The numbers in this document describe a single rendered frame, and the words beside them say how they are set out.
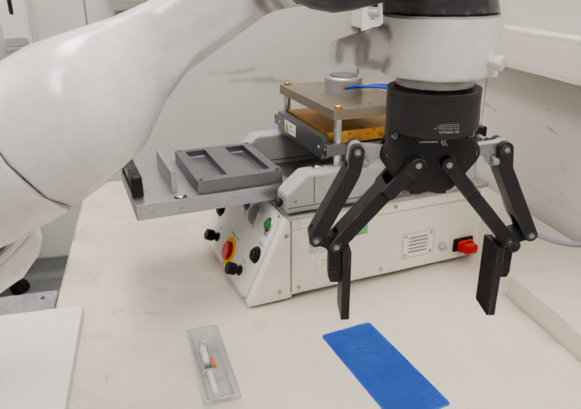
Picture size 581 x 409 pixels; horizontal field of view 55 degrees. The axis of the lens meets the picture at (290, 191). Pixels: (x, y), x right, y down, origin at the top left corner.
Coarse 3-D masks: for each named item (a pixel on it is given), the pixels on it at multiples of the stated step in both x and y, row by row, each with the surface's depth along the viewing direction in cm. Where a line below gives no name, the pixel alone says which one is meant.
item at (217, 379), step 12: (216, 324) 98; (192, 336) 94; (204, 336) 94; (216, 336) 94; (192, 348) 91; (204, 348) 91; (216, 348) 91; (204, 360) 89; (216, 360) 89; (228, 360) 89; (204, 372) 86; (216, 372) 86; (228, 372) 86; (204, 384) 84; (216, 384) 84; (228, 384) 84; (204, 396) 81; (216, 396) 81
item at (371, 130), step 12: (312, 120) 116; (324, 120) 116; (348, 120) 116; (360, 120) 116; (372, 120) 116; (384, 120) 116; (324, 132) 108; (348, 132) 109; (360, 132) 110; (372, 132) 111
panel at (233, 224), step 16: (224, 208) 127; (240, 208) 120; (272, 208) 108; (224, 224) 126; (240, 224) 118; (272, 224) 106; (208, 240) 131; (224, 240) 123; (240, 240) 116; (256, 240) 110; (240, 256) 114; (256, 272) 106; (240, 288) 110
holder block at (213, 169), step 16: (240, 144) 122; (176, 160) 117; (192, 160) 116; (208, 160) 116; (224, 160) 112; (240, 160) 116; (256, 160) 114; (192, 176) 104; (208, 176) 103; (224, 176) 103; (240, 176) 104; (256, 176) 105; (272, 176) 106; (208, 192) 102
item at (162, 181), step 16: (160, 160) 110; (144, 176) 110; (160, 176) 110; (176, 176) 110; (128, 192) 106; (144, 192) 102; (160, 192) 102; (176, 192) 102; (192, 192) 102; (224, 192) 102; (240, 192) 104; (256, 192) 105; (272, 192) 106; (144, 208) 97; (160, 208) 99; (176, 208) 100; (192, 208) 101; (208, 208) 102
